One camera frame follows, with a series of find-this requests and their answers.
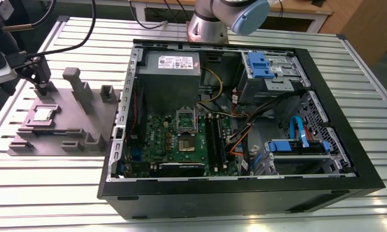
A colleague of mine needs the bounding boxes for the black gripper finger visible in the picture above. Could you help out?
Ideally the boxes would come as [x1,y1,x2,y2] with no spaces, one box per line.
[19,63,38,86]
[35,57,52,96]

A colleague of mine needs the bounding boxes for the silver square CPU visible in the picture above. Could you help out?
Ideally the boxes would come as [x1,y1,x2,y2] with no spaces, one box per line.
[34,108,56,121]

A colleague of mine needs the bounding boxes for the metal socket cover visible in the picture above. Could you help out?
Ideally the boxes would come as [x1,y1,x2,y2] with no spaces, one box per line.
[175,106,199,136]

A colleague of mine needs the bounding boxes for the CPU socket gold contacts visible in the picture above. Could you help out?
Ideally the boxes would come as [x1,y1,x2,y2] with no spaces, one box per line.
[177,136,198,154]

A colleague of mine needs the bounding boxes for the grey plastic parts rack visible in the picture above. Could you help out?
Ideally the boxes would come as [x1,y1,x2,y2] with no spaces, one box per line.
[7,67,122,157]

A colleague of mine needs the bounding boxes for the green RAM stick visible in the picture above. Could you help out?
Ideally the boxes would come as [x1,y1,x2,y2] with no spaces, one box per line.
[32,129,68,136]

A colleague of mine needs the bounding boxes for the grey power supply unit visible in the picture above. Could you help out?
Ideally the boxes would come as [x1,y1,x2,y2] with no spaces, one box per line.
[137,51,203,114]

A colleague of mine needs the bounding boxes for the green motherboard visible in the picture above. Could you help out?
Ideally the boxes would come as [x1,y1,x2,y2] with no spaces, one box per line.
[125,113,243,178]

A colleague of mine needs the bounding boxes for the black graphics card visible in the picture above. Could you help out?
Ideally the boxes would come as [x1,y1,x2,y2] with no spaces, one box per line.
[150,161,207,178]

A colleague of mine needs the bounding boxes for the black RAM stick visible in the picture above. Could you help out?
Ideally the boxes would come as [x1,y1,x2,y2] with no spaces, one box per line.
[213,114,230,170]

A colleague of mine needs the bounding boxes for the blue plastic drive latch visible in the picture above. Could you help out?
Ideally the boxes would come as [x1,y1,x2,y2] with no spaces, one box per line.
[247,52,275,79]

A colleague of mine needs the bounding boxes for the grey metal drive cage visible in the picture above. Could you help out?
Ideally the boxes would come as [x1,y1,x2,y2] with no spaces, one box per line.
[238,51,313,104]

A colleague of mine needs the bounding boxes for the black PC case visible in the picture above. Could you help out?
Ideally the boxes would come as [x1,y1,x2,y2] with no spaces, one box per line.
[96,38,387,220]

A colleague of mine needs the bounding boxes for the hard disk in blue carrier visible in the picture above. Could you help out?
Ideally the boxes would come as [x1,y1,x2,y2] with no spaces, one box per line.
[265,140,332,157]

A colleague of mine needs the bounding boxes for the grey metal disk bay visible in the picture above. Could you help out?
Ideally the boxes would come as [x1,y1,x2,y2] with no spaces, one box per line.
[250,141,356,176]

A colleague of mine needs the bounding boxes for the brown wooden cabinet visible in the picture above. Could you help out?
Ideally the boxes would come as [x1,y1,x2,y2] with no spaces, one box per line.
[320,0,387,67]

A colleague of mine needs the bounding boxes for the black cable brass end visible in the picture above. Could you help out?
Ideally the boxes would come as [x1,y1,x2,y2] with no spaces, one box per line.
[2,0,58,32]

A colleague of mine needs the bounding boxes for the thick black camera cable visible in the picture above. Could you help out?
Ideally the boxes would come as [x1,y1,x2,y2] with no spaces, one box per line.
[4,0,98,70]

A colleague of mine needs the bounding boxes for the thin cable metal plug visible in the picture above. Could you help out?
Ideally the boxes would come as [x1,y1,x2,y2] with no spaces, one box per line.
[129,0,169,29]

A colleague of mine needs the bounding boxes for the yellow wire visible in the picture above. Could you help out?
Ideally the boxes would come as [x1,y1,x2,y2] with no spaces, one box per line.
[198,66,226,104]

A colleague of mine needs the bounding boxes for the thin grey wire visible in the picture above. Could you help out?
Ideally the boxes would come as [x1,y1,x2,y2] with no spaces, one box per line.
[197,102,249,118]

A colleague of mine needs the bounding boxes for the orange wire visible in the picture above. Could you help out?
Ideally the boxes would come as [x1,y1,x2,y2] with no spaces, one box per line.
[229,129,255,157]

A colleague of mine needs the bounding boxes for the black cable bundle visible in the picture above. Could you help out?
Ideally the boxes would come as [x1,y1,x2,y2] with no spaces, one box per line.
[233,89,307,141]

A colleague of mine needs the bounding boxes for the blue flat wire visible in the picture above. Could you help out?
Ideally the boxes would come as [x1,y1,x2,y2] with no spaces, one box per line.
[290,116,310,148]

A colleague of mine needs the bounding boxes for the thin red disk wire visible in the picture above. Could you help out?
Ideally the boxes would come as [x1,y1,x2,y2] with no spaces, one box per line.
[302,122,316,142]

